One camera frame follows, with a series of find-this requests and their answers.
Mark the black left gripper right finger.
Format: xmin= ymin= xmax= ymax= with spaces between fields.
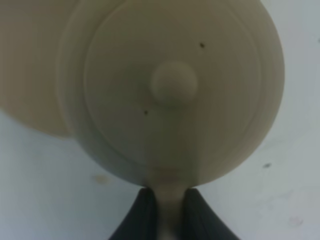
xmin=182 ymin=188 xmax=239 ymax=240

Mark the beige teapot saucer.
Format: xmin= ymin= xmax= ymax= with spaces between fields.
xmin=0 ymin=0 xmax=77 ymax=138

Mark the beige teapot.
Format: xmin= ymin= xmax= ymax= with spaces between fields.
xmin=56 ymin=0 xmax=285 ymax=240

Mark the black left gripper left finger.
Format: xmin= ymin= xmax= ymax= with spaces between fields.
xmin=109 ymin=188 xmax=158 ymax=240

